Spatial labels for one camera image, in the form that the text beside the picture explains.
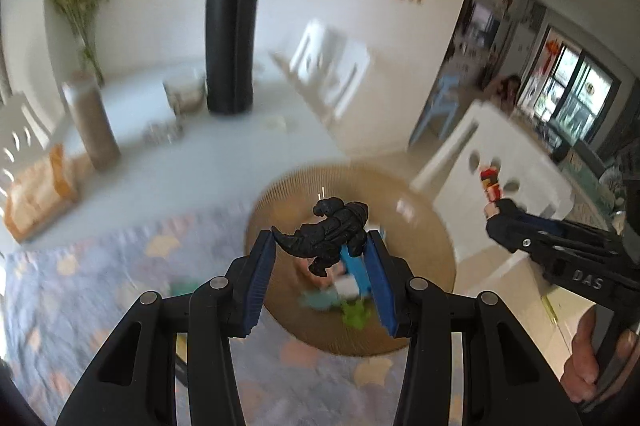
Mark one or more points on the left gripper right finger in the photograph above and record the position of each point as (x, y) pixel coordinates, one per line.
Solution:
(506, 380)

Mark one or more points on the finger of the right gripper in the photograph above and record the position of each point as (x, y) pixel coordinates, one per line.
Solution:
(549, 241)

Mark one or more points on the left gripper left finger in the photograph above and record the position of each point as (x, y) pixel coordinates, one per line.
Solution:
(132, 378)

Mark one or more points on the black-haired red girl figurine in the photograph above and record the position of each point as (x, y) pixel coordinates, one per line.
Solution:
(489, 178)

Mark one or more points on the blue rectangular box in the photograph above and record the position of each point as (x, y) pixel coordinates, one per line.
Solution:
(355, 268)

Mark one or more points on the green frog toy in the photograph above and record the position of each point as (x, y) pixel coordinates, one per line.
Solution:
(355, 314)

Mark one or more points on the white charger cube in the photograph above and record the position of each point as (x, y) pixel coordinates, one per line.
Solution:
(346, 287)

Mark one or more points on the black dragon figurine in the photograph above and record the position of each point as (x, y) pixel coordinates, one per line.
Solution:
(342, 225)

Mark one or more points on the pink oval case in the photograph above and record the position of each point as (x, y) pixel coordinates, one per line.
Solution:
(302, 266)

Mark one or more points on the teal translucent splat toy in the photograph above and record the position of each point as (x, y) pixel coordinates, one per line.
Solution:
(320, 300)

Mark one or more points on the green translucent splat toy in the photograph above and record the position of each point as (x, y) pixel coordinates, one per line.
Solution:
(182, 287)

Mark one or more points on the white chair near right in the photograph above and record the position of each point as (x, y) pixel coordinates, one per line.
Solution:
(493, 158)

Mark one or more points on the white chair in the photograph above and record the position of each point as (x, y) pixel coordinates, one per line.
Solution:
(327, 69)
(24, 139)
(493, 158)

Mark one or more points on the amber ribbed glass bowl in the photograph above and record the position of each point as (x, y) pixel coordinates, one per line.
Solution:
(413, 231)

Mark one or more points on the patterned ginkgo tablecloth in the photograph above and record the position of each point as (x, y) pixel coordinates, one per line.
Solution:
(61, 304)

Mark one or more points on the seated person in background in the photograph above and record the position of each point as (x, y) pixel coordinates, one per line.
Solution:
(503, 92)

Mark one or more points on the light blue chair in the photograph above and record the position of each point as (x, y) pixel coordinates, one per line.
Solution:
(443, 103)

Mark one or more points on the white chair far right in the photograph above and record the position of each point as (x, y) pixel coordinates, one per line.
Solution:
(327, 69)

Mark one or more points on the pill blister pack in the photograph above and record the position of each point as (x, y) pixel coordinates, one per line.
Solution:
(163, 132)

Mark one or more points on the beige cylindrical canister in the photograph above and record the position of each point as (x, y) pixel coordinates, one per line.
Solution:
(84, 101)

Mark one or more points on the white chair far left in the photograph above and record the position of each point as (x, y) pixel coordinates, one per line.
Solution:
(24, 139)

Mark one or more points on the small glass cup bowl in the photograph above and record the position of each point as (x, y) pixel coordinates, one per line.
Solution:
(185, 93)

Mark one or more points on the tall black thermos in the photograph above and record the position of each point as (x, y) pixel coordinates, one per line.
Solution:
(229, 55)

